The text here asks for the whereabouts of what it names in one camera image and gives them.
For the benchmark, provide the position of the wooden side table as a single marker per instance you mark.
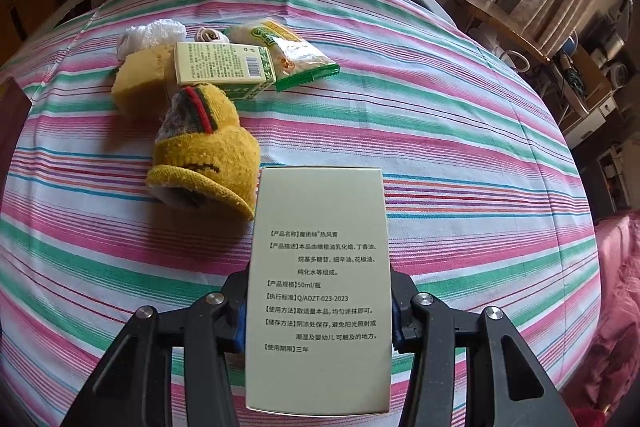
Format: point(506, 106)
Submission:
point(590, 97)

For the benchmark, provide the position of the white bed rail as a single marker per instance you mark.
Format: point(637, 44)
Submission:
point(70, 7)

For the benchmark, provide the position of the yellow sponge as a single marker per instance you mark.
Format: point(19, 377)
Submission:
point(140, 82)

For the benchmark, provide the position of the white jug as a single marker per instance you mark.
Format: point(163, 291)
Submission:
point(515, 59)

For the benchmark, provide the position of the green edged snack packet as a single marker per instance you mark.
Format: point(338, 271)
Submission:
point(290, 49)

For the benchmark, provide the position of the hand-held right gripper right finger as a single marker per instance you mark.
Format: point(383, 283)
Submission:
point(396, 327)

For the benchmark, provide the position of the green printed carton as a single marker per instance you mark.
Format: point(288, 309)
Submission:
point(225, 67)

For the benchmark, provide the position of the yellow knitted hat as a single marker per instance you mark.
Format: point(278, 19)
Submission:
point(215, 162)

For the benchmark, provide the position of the tall cream carton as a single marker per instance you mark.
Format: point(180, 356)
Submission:
point(320, 287)

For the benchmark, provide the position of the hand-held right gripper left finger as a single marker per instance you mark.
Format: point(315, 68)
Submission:
point(241, 324)

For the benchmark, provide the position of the dark red gold-lined box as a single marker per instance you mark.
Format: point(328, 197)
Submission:
point(12, 132)

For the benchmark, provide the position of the wooden desk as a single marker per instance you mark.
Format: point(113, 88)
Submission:
point(490, 19)

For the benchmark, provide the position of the white plastic bag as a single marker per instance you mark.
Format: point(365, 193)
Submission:
point(150, 37)

